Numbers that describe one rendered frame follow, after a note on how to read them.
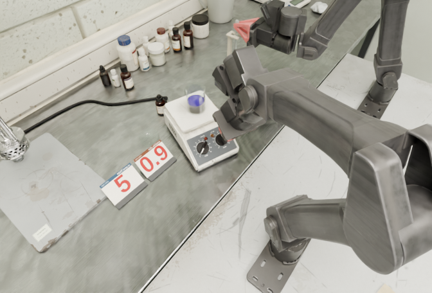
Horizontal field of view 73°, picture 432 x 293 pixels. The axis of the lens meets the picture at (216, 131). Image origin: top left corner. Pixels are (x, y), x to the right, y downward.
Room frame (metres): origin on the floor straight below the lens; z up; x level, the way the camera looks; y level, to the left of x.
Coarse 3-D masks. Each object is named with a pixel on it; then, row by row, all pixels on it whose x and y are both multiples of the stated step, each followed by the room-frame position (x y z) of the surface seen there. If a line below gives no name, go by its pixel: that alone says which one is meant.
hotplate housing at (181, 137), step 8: (168, 120) 0.55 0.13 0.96; (168, 128) 0.56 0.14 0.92; (176, 128) 0.52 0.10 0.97; (200, 128) 0.51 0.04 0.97; (208, 128) 0.51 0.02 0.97; (176, 136) 0.51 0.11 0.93; (184, 136) 0.48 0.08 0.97; (192, 136) 0.49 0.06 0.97; (184, 144) 0.47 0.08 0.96; (184, 152) 0.47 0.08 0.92; (232, 152) 0.47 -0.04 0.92; (192, 160) 0.43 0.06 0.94; (216, 160) 0.44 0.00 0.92; (200, 168) 0.42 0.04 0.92
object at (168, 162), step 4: (172, 156) 0.47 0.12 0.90; (168, 160) 0.46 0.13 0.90; (172, 160) 0.46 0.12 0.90; (176, 160) 0.46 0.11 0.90; (136, 164) 0.42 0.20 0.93; (160, 164) 0.44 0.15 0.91; (164, 164) 0.44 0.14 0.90; (168, 164) 0.44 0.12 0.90; (140, 168) 0.42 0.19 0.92; (156, 168) 0.43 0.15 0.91; (160, 168) 0.43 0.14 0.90; (164, 168) 0.43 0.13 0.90; (140, 172) 0.42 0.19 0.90; (144, 172) 0.41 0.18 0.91; (152, 172) 0.42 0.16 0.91; (156, 172) 0.42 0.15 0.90; (160, 172) 0.42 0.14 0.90; (148, 176) 0.41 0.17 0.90; (152, 176) 0.41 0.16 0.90; (156, 176) 0.41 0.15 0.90; (152, 180) 0.40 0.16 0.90
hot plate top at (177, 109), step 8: (184, 96) 0.62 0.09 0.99; (168, 104) 0.58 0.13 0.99; (176, 104) 0.58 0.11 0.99; (184, 104) 0.58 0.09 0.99; (208, 104) 0.58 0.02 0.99; (168, 112) 0.56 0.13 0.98; (176, 112) 0.55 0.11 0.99; (184, 112) 0.55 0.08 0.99; (208, 112) 0.55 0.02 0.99; (176, 120) 0.52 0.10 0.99; (184, 120) 0.52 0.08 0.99; (192, 120) 0.52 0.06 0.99; (200, 120) 0.52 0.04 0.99; (208, 120) 0.52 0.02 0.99; (184, 128) 0.50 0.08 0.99; (192, 128) 0.50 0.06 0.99
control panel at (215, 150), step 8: (216, 128) 0.52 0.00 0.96; (200, 136) 0.49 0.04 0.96; (208, 136) 0.49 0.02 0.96; (216, 136) 0.50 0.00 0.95; (192, 144) 0.47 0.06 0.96; (208, 144) 0.48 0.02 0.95; (216, 144) 0.48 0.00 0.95; (232, 144) 0.49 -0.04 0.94; (192, 152) 0.45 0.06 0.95; (208, 152) 0.46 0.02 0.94; (216, 152) 0.46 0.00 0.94; (224, 152) 0.46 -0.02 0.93; (200, 160) 0.43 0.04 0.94; (208, 160) 0.44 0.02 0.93
